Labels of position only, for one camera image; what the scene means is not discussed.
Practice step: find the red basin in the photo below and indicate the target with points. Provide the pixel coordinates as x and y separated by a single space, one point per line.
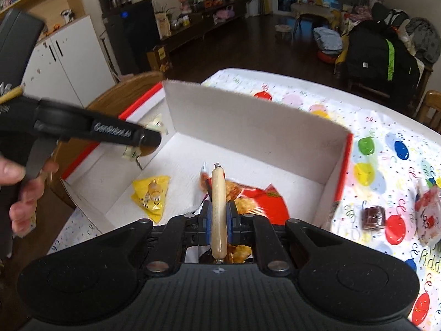
325 57

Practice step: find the black water dispenser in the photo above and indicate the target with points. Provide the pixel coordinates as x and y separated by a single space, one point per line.
132 34

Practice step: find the small brown wrapped candy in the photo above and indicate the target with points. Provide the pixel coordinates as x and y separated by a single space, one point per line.
372 218

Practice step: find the dark wooden television cabinet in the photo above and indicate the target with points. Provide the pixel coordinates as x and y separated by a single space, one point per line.
206 20

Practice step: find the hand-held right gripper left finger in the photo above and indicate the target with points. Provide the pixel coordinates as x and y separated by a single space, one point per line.
206 224

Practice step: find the yellow triangular snack packet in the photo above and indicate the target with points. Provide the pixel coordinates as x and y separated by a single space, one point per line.
151 196

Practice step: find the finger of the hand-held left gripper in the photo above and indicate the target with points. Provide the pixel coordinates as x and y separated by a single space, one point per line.
124 132

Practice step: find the small green snack packet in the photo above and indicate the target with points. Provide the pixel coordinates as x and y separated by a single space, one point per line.
156 124

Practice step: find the white cabinet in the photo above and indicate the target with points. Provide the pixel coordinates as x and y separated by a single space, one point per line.
69 65

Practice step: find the small round stool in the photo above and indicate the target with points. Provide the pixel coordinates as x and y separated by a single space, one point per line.
284 30

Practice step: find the black backpack with green stripe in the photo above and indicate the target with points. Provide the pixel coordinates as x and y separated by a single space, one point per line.
375 55

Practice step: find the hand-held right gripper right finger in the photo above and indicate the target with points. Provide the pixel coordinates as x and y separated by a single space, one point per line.
231 224

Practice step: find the small cloth covered table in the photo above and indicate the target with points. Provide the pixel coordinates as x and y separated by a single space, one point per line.
311 10

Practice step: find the pink snack packet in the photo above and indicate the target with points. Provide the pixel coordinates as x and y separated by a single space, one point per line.
429 217

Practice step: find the red fried snack packet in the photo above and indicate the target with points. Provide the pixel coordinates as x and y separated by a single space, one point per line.
262 203

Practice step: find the folded clothes pile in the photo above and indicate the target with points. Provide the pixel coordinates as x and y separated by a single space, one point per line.
327 39

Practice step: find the person's left hand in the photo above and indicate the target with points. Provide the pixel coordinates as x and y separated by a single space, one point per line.
7 170

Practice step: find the beige sausage stick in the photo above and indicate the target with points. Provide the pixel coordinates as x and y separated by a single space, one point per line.
218 210

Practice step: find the pink plush toy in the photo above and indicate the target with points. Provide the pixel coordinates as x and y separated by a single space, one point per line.
224 13

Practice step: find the cream paper bag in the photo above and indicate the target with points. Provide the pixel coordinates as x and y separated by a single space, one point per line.
163 24

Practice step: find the grey clothing heap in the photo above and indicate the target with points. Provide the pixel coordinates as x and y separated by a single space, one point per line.
422 38

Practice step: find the red cardboard box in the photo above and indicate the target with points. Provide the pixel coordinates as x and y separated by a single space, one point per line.
258 134

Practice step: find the brown yellow cardboard box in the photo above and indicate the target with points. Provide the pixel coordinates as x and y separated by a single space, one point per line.
160 58

